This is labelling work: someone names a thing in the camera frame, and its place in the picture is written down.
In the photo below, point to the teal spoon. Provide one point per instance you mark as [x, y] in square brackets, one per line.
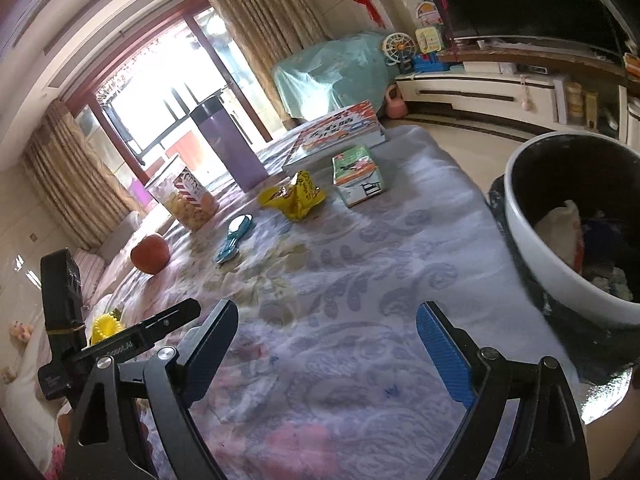
[240, 225]

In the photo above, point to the pink toy kettle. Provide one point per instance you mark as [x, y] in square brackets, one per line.
[396, 105]

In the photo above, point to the toy ferris wheel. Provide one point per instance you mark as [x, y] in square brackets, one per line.
[397, 47]

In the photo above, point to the small pink doll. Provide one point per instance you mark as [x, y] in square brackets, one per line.
[21, 331]

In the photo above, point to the yellow snack wrapper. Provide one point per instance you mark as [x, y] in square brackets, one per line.
[297, 197]

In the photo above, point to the large picture book box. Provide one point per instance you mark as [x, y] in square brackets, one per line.
[330, 130]

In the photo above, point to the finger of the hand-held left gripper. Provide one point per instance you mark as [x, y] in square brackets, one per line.
[170, 320]

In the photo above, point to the clear snack jar striped label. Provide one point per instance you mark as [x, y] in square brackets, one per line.
[187, 200]

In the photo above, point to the green cardboard box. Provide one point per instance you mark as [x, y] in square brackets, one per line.
[355, 170]

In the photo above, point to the white box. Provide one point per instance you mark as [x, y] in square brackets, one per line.
[560, 100]

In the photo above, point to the white rimmed trash bin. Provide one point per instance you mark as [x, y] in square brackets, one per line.
[530, 240]

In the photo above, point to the orange white toy register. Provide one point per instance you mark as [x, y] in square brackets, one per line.
[632, 65]

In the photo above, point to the beige patterned curtain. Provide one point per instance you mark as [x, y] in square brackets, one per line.
[70, 180]
[270, 35]

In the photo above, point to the stacked yellow white containers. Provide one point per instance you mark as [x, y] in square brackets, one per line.
[574, 105]

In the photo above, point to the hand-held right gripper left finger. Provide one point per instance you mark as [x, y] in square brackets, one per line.
[217, 340]

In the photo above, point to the red orange fruit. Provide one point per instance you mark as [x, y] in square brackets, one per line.
[150, 252]

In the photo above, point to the purple tumbler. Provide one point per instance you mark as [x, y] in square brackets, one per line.
[230, 145]

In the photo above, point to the black bin liner bag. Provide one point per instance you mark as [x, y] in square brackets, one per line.
[565, 330]

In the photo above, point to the teal furniture cover cloth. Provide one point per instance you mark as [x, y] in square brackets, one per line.
[325, 70]

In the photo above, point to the sliding balcony glass door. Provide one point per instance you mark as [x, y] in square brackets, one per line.
[160, 85]

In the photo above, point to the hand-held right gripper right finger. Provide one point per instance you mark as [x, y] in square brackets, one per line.
[442, 355]

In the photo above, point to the white plastic bag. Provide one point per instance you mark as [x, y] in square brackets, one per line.
[557, 232]

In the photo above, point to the pastel toy house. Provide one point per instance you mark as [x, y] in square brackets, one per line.
[427, 10]

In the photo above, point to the wooden grid block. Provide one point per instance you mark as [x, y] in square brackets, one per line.
[591, 107]

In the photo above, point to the white tissue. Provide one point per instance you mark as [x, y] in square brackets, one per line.
[612, 282]

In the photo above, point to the beige sofa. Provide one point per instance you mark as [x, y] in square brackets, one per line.
[117, 237]

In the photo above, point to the pink hanging toy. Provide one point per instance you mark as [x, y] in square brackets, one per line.
[525, 102]

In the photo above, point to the blue toy set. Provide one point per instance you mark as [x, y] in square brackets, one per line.
[425, 62]

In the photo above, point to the yellow ribbed toy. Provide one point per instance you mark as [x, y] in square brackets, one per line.
[105, 327]

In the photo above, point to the green toy phone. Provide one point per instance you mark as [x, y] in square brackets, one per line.
[429, 37]

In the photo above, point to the white television cabinet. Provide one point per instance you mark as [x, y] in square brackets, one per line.
[475, 95]

